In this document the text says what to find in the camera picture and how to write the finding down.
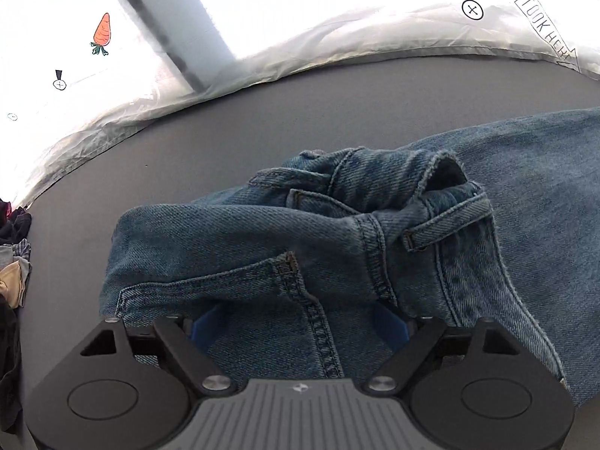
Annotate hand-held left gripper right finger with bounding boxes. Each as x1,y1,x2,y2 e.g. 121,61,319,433
364,302,524,395

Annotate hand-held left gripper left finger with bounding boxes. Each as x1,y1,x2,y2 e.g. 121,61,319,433
79,303,241,397

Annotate blue denim jeans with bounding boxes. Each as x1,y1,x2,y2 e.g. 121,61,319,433
98,107,600,408

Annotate beige cloth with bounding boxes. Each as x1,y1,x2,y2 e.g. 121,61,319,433
0,261,33,309

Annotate black cloth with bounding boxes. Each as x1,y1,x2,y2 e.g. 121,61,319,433
0,304,23,434

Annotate dark navy cloth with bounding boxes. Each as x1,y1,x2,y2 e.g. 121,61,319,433
0,201,33,247

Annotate grey post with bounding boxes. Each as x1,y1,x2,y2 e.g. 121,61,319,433
99,0,241,93

